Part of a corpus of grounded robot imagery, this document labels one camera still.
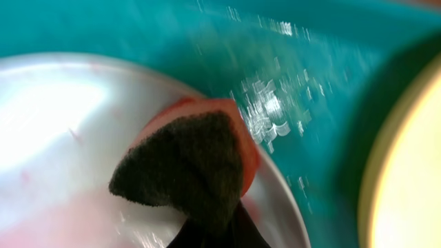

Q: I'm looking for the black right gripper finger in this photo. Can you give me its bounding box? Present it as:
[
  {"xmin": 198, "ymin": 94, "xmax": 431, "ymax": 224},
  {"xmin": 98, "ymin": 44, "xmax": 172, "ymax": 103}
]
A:
[{"xmin": 167, "ymin": 203, "xmax": 271, "ymax": 248}]

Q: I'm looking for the yellow plate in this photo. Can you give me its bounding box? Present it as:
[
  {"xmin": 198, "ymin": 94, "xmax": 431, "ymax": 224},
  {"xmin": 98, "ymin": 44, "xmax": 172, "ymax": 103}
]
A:
[{"xmin": 358, "ymin": 56, "xmax": 440, "ymax": 248}]

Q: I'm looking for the light blue plate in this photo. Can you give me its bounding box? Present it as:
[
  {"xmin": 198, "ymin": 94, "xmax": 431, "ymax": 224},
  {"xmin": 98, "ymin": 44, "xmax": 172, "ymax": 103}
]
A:
[{"xmin": 0, "ymin": 52, "xmax": 311, "ymax": 248}]

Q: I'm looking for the teal plastic tray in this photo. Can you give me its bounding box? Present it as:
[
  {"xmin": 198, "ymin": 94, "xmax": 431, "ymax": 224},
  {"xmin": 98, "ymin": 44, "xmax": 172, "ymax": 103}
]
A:
[{"xmin": 1, "ymin": 0, "xmax": 440, "ymax": 247}]

